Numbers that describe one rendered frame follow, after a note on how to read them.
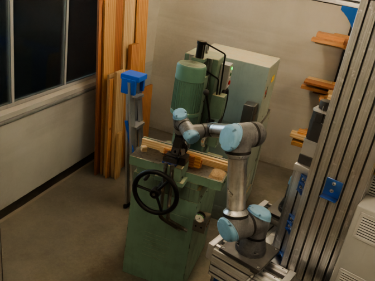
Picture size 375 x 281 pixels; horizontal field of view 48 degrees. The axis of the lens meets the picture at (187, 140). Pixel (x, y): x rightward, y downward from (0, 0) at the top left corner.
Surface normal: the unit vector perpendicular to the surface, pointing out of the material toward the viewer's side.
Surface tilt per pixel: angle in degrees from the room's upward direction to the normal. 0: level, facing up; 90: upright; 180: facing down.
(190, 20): 90
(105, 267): 0
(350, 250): 90
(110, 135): 88
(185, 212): 90
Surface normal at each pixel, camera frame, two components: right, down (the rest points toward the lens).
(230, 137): -0.82, -0.03
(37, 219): 0.15, -0.91
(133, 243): -0.32, 0.34
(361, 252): -0.59, 0.24
